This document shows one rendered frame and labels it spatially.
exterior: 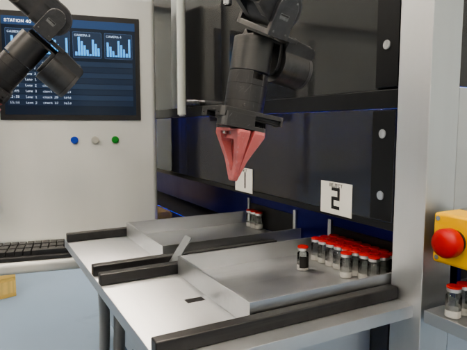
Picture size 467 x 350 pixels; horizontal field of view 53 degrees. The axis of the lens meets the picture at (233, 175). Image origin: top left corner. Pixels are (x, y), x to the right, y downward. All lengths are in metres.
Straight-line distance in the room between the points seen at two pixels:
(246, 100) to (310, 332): 0.32
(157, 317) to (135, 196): 0.85
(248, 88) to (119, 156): 0.91
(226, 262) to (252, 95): 0.38
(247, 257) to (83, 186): 0.72
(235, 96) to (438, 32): 0.30
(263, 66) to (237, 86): 0.05
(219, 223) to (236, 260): 0.37
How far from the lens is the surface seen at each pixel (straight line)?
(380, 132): 0.79
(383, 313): 0.75
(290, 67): 0.70
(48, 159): 1.50
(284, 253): 0.99
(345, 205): 0.86
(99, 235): 1.18
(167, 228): 1.22
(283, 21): 0.65
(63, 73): 0.93
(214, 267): 0.91
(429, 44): 0.74
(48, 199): 1.51
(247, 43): 0.66
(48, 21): 0.92
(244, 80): 0.65
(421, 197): 0.74
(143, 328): 0.68
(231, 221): 1.30
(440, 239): 0.69
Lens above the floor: 1.15
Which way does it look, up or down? 6 degrees down
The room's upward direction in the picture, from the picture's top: straight up
